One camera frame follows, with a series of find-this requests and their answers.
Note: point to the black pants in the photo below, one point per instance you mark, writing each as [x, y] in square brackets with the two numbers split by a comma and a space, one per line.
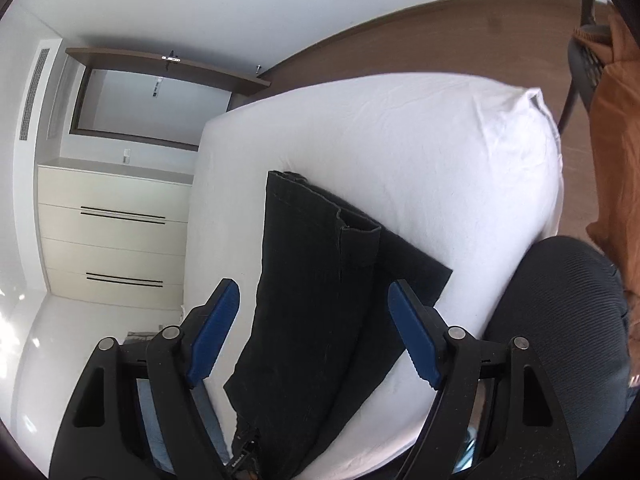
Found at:
[310, 310]

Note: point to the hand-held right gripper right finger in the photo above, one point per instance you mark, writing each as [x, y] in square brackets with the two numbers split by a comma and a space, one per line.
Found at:
[412, 330]

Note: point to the wall air vent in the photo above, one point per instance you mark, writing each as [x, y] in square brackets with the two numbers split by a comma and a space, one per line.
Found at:
[34, 95]

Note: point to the white light switch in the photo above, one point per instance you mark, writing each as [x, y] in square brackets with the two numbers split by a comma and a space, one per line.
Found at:
[126, 156]

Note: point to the bed with white sheet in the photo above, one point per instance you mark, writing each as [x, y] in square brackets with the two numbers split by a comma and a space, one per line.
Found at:
[400, 160]

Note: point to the cream wardrobe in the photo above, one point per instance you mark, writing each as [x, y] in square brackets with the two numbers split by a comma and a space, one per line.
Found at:
[115, 240]

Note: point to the dark door frame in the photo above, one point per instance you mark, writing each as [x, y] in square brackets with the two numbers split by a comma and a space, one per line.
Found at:
[80, 105]

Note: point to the brown door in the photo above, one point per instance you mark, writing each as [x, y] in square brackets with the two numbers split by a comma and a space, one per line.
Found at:
[210, 71]

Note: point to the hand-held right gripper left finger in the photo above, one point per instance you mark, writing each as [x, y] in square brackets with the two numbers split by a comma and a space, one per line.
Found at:
[212, 330]

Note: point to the person's right leg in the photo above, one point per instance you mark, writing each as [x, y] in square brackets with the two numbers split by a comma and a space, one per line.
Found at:
[560, 335]

